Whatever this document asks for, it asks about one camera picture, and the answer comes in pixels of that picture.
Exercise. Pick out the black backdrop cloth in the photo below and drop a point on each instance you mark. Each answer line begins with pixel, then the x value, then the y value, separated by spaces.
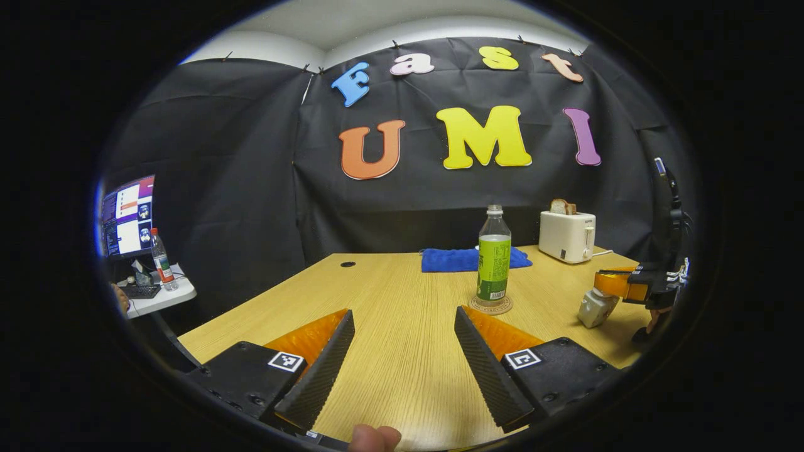
pixel 239 188

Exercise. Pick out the white ceramic teacup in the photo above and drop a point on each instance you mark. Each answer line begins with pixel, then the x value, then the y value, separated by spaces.
pixel 597 311

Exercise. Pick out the computer monitor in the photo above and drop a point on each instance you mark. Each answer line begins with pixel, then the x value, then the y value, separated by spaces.
pixel 129 216

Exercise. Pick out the black keyboard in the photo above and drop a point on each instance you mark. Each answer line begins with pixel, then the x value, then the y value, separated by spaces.
pixel 141 291

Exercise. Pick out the red label plastic bottle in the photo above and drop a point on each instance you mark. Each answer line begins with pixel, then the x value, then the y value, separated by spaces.
pixel 163 263

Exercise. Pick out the green label water bottle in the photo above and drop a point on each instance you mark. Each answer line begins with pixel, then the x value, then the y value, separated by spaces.
pixel 494 263

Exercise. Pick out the round wooden coaster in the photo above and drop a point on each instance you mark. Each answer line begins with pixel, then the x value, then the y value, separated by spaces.
pixel 490 307

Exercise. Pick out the blue towel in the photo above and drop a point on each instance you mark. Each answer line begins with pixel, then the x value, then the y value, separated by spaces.
pixel 449 259

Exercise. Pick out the white teacup lid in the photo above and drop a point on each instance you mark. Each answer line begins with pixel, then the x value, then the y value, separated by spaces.
pixel 600 292

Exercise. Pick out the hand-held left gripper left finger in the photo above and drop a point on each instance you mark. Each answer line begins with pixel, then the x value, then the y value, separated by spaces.
pixel 326 370

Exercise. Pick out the white toaster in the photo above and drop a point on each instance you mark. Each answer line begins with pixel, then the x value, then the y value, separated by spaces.
pixel 565 237

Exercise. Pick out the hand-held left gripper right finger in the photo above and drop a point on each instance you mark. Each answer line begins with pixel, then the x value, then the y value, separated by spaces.
pixel 483 370

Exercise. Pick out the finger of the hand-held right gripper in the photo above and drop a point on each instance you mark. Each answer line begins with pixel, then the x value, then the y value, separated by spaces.
pixel 619 285

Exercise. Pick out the bread slice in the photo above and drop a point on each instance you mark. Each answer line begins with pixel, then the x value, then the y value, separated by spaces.
pixel 562 207

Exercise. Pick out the white side table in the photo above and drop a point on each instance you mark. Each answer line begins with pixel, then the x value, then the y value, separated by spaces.
pixel 166 300

